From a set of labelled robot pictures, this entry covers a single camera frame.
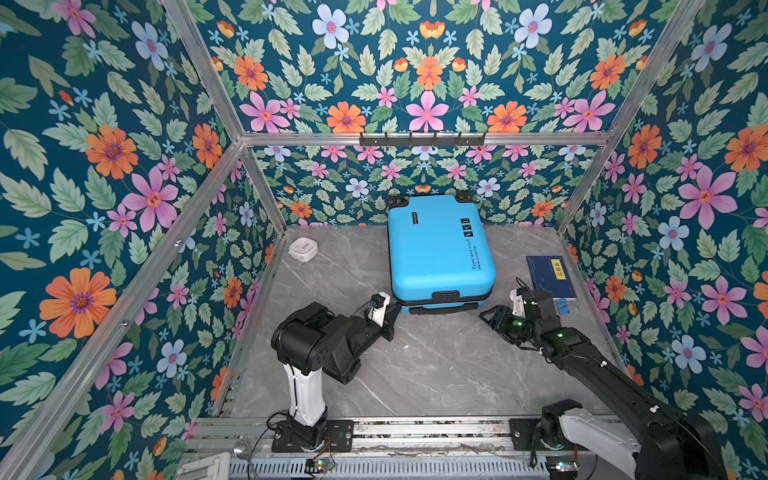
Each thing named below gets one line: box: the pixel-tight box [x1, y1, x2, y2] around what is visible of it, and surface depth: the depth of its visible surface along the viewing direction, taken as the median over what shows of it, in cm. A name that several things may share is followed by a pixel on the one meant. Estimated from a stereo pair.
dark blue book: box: [526, 255, 577, 299], surface depth 107 cm
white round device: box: [288, 237, 319, 263], surface depth 110 cm
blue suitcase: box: [386, 190, 497, 315], surface depth 90 cm
